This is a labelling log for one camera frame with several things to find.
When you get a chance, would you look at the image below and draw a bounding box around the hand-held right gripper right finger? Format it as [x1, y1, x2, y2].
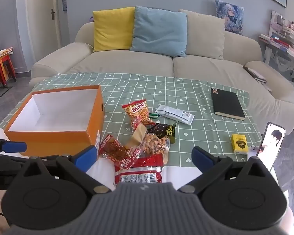
[178, 146, 280, 193]

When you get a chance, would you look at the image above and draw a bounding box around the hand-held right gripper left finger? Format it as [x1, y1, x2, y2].
[17, 146, 111, 194]

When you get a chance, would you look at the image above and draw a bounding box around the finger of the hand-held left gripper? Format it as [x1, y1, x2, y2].
[0, 154, 27, 169]
[0, 135, 27, 153]

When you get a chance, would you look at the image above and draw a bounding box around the red spicy strip packet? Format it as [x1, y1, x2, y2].
[99, 135, 141, 168]

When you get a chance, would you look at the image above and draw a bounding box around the orange cardboard box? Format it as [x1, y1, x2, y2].
[4, 85, 105, 157]

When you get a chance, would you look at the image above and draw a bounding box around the black gold snack packet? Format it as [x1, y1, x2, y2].
[147, 122, 177, 144]

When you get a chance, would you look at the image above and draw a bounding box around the clear peanut snack packet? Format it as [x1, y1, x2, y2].
[142, 133, 171, 164]

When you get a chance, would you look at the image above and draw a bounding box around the silver foil packet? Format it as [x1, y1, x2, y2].
[154, 104, 195, 125]

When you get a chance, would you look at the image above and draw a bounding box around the red glitter snack packet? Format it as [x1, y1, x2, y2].
[113, 154, 164, 188]

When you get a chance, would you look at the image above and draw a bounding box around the beige wedge snack packet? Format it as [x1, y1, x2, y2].
[127, 124, 148, 148]

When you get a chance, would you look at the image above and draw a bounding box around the red orange stick snack packet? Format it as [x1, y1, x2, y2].
[122, 99, 157, 131]

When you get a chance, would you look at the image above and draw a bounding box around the green checked tablecloth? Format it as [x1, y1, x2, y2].
[5, 73, 262, 169]

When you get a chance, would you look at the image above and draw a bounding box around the small yellow box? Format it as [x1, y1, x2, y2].
[231, 134, 249, 154]

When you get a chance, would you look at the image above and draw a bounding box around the black notebook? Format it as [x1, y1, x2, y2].
[211, 87, 246, 121]

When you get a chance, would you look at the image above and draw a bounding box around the smartphone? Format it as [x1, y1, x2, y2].
[256, 122, 286, 172]

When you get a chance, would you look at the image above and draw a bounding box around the red plastic stool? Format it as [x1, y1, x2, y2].
[0, 54, 17, 82]

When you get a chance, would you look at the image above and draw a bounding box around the dark cover book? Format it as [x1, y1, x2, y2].
[242, 66, 267, 84]

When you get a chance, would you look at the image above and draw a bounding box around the beige sofa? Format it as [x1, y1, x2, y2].
[31, 8, 294, 128]

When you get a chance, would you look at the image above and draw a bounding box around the beige cushion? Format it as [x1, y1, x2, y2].
[178, 9, 225, 60]

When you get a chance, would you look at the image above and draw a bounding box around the white door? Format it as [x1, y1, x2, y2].
[27, 0, 62, 51]

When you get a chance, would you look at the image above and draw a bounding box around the yellow cushion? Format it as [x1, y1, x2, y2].
[93, 7, 136, 52]

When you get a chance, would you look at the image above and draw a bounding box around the light blue cushion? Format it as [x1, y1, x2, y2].
[129, 5, 188, 57]

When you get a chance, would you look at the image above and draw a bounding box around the stack of books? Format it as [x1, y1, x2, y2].
[259, 35, 291, 51]

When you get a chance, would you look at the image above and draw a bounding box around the blue printed cushion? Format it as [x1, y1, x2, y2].
[215, 0, 244, 35]

